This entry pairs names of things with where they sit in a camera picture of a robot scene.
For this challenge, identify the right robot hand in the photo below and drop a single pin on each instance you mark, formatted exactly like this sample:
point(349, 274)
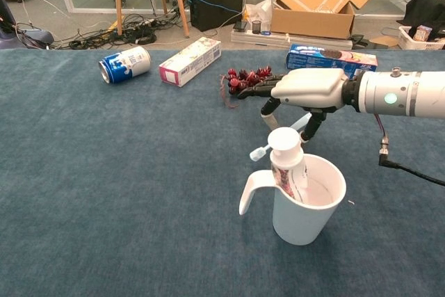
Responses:
point(309, 86)

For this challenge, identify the white toothpaste tube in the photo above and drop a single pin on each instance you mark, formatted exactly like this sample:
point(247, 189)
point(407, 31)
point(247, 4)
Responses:
point(285, 158)

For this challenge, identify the light blue toothbrush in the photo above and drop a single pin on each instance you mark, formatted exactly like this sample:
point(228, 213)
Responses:
point(258, 153)

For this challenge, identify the pink floral toothpaste box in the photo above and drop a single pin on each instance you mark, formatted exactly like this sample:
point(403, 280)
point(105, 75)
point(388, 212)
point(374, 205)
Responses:
point(191, 62)

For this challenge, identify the blue cookie box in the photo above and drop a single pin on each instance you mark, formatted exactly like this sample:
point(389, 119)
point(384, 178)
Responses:
point(330, 60)

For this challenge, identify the aluminium profile platform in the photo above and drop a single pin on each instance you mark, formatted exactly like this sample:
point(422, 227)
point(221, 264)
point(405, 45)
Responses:
point(264, 40)

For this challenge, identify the open cardboard box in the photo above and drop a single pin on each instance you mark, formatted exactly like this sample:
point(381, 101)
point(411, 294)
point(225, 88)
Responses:
point(313, 20)

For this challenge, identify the red grape bunch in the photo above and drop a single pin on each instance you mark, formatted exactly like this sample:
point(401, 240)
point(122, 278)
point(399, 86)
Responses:
point(240, 79)

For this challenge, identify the black mesh pen cup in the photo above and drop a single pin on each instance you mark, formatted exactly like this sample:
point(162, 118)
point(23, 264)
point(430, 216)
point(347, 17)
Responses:
point(256, 27)

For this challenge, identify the flat cardboard piece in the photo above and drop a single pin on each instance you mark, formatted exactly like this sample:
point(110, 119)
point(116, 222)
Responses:
point(386, 41)

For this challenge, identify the white plastic bag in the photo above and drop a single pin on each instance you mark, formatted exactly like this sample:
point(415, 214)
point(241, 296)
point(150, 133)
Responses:
point(259, 10)

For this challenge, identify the white plastic basket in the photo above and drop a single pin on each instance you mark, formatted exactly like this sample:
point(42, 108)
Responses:
point(422, 45)

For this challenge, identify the small carton in basket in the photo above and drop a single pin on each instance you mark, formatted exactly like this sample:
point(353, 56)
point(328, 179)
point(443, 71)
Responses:
point(422, 32)

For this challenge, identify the black computer tower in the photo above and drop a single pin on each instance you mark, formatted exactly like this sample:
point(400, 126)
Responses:
point(215, 1)

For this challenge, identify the black cloth covered stand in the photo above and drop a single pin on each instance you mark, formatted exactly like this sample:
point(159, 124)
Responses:
point(427, 8)

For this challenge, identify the blue and white can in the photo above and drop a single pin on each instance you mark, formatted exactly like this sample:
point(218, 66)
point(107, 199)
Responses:
point(127, 64)

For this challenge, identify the blue carpet mat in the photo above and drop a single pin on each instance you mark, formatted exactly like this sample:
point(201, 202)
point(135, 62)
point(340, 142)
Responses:
point(104, 189)

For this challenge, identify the dark blue rounded base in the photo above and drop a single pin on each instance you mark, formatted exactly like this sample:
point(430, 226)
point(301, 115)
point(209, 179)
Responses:
point(34, 38)

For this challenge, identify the black flat floor bracket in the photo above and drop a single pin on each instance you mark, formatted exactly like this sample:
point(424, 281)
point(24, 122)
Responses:
point(358, 40)

